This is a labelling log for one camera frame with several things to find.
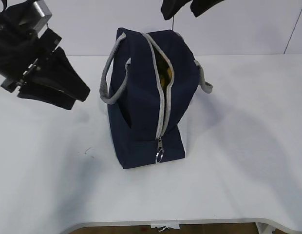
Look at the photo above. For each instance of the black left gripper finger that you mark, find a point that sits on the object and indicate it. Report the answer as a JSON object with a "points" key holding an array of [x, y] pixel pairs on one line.
{"points": [[51, 94], [56, 72]]}

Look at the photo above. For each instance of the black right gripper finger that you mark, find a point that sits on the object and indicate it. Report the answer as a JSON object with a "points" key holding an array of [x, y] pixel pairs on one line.
{"points": [[198, 7], [170, 7]]}

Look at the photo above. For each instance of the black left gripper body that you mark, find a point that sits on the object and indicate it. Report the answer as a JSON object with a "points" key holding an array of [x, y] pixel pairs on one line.
{"points": [[21, 48]]}

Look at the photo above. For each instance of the yellow banana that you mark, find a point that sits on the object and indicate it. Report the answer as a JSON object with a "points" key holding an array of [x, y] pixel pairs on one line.
{"points": [[165, 73]]}

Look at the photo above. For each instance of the white tape on table edge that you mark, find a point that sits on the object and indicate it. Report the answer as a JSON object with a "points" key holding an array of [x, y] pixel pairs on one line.
{"points": [[165, 227]]}

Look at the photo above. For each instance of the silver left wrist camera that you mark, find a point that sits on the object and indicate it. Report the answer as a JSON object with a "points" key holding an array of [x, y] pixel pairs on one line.
{"points": [[35, 15]]}

